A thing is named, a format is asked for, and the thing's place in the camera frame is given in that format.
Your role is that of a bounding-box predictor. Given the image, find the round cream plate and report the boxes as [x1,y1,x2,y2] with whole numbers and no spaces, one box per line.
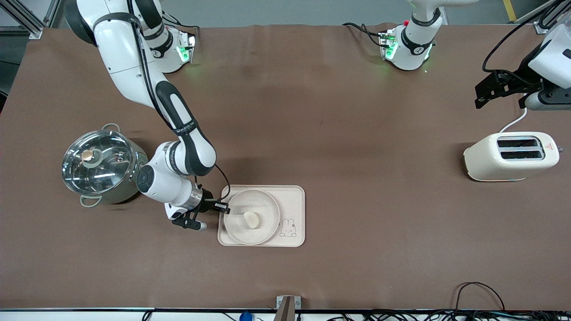
[223,189,281,246]

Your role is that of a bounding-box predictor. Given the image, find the cream rabbit print tray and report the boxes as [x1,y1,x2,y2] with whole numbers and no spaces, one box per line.
[217,185,306,247]

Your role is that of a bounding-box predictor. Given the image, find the cream two-slot toaster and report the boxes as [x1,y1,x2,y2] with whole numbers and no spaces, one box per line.
[463,131,560,182]

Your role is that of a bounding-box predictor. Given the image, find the steel electric cooking pot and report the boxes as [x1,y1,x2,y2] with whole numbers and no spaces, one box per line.
[61,123,149,208]

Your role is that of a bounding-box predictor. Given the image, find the glass pot lid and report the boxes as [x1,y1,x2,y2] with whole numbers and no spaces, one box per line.
[61,130,135,196]

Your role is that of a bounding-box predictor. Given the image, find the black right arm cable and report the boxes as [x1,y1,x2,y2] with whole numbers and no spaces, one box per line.
[127,0,232,202]

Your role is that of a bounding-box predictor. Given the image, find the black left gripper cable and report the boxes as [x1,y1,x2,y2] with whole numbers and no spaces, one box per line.
[481,0,563,74]

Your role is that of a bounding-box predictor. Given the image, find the aluminium frame profile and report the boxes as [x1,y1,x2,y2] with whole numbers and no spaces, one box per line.
[533,0,571,35]
[0,0,63,41]

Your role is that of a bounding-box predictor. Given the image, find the grey metal camera bracket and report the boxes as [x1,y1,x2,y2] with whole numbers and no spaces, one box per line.
[276,295,302,321]

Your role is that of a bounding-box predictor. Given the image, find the black left arm base cable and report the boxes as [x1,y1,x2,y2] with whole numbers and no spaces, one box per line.
[342,22,385,48]

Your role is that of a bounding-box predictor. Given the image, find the black looped cable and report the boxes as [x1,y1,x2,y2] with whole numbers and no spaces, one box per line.
[454,281,506,313]

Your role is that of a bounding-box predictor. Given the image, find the black cable bundle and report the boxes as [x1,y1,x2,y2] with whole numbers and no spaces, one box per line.
[312,309,571,321]

